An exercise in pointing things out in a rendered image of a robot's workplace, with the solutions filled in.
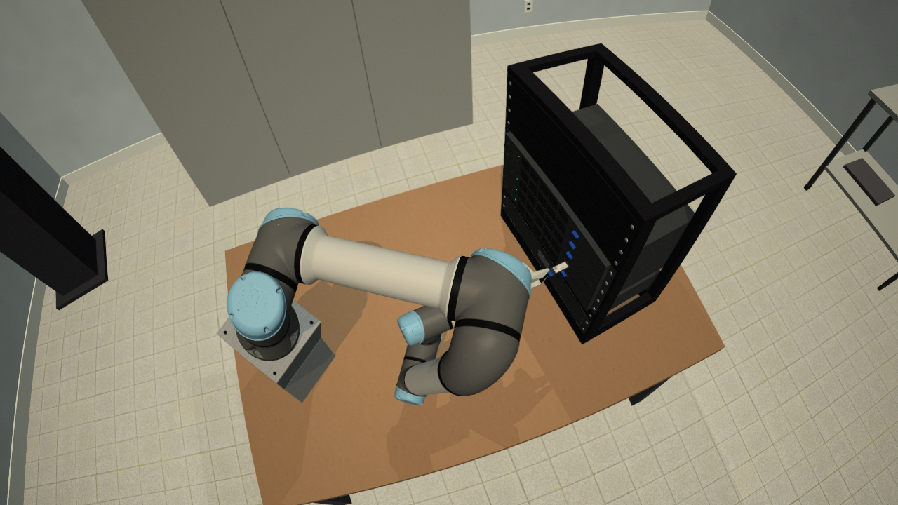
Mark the black server rack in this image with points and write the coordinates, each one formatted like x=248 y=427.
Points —
x=606 y=225

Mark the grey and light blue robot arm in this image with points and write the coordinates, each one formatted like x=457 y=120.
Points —
x=488 y=296

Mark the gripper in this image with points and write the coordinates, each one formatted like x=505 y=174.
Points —
x=538 y=277

